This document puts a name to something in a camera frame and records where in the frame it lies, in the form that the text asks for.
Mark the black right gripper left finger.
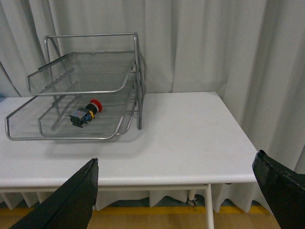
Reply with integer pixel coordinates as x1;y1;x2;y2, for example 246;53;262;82
11;158;99;229

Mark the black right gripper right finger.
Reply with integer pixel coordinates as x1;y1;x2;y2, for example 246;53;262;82
252;150;305;229

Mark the red emergency stop button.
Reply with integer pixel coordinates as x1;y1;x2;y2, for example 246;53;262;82
69;99;103;128

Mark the silver mesh tray rack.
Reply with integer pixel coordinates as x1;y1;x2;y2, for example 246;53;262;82
5;32;145;141

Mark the white table leg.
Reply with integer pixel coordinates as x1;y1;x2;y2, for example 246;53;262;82
204;184;214;229

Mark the table caster wheel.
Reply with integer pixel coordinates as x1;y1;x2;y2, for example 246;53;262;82
186;197;197;208

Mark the white pleated curtain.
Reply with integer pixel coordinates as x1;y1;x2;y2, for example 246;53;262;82
0;0;305;211

